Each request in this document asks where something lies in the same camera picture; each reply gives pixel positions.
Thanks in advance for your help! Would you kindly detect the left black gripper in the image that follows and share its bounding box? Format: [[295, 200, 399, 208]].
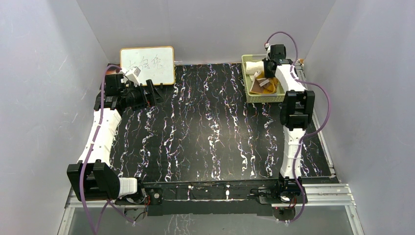
[[121, 80, 165, 111]]

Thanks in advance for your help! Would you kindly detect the white towel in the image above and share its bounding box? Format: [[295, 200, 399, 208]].
[[245, 61, 264, 75]]

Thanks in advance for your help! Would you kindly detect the yellow brown towel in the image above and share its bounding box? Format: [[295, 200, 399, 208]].
[[249, 72, 279, 94]]

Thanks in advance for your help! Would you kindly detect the green plastic basket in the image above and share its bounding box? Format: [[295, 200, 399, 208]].
[[241, 54, 285, 103]]

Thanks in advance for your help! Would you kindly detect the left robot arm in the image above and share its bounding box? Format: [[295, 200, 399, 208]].
[[67, 73, 163, 204]]

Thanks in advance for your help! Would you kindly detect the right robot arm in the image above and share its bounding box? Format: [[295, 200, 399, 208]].
[[262, 43, 315, 180]]

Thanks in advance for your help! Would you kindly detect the dark book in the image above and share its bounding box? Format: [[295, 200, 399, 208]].
[[105, 63, 122, 75]]

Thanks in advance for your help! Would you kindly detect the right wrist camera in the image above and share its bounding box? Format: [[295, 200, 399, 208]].
[[264, 43, 272, 61]]

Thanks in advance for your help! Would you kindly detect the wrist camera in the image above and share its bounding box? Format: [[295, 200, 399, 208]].
[[121, 67, 141, 87], [264, 43, 272, 61]]

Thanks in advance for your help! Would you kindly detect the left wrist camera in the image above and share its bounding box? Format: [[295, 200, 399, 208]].
[[121, 67, 141, 87]]

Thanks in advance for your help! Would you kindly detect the whiteboard with yellow frame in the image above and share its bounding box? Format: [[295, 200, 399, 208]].
[[119, 46, 176, 86]]

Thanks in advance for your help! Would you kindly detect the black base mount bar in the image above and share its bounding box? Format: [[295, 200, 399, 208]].
[[115, 178, 308, 221]]

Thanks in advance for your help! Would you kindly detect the aluminium rail frame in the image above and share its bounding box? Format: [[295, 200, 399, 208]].
[[56, 183, 366, 235]]

